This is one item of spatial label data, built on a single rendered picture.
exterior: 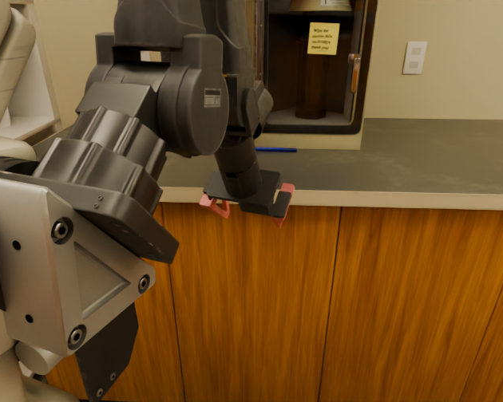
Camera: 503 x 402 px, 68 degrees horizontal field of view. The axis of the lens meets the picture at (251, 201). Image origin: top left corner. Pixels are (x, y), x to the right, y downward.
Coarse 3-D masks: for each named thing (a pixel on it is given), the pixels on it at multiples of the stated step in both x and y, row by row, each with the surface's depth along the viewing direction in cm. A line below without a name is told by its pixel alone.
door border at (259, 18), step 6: (258, 0) 96; (258, 6) 97; (258, 12) 97; (258, 18) 98; (258, 24) 99; (258, 30) 99; (258, 36) 100; (258, 42) 101; (258, 48) 101; (258, 54) 102; (258, 60) 103; (258, 66) 103; (258, 72) 104; (258, 78) 105
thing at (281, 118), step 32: (288, 0) 96; (320, 0) 95; (352, 0) 95; (288, 32) 99; (352, 32) 98; (288, 64) 103; (320, 64) 102; (352, 64) 102; (288, 96) 107; (320, 96) 106; (352, 96) 106; (288, 128) 111; (320, 128) 110; (352, 128) 110
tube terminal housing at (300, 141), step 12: (372, 48) 101; (360, 132) 111; (264, 144) 115; (276, 144) 114; (288, 144) 114; (300, 144) 114; (312, 144) 114; (324, 144) 114; (336, 144) 113; (348, 144) 113; (360, 144) 113
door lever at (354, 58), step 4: (352, 56) 101; (356, 56) 101; (352, 60) 100; (356, 60) 96; (356, 64) 97; (352, 68) 98; (356, 68) 97; (352, 72) 98; (356, 72) 98; (352, 76) 99; (356, 76) 98; (352, 80) 99; (356, 80) 99; (352, 84) 99; (356, 84) 99; (352, 88) 100; (356, 88) 100; (352, 92) 100
